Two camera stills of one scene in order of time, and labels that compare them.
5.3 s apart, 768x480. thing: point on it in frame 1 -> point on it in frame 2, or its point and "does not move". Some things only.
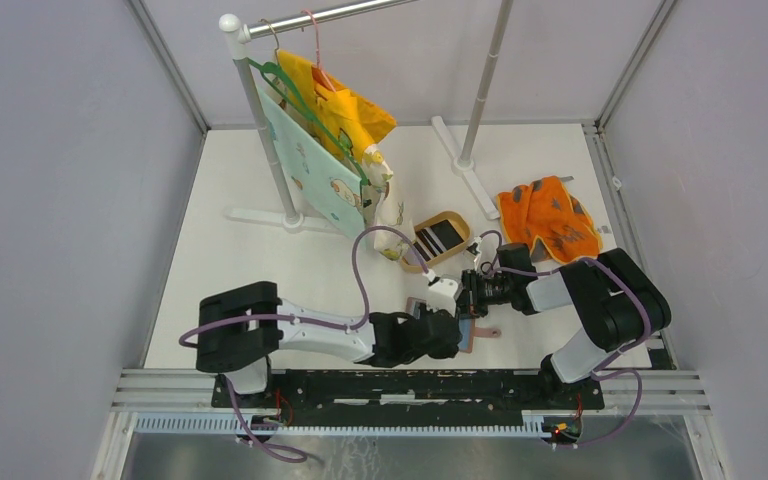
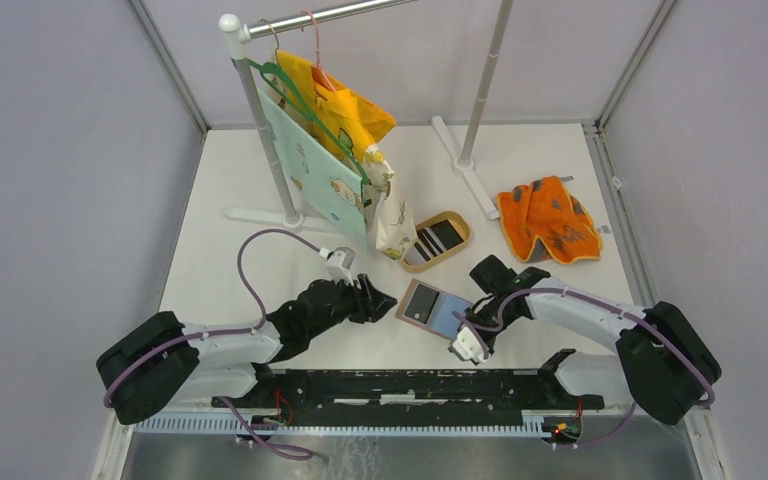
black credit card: (447, 234) does not move
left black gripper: (448, 351) -> (369, 301)
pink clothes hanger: (316, 68) does not move
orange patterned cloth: (543, 208) does not move
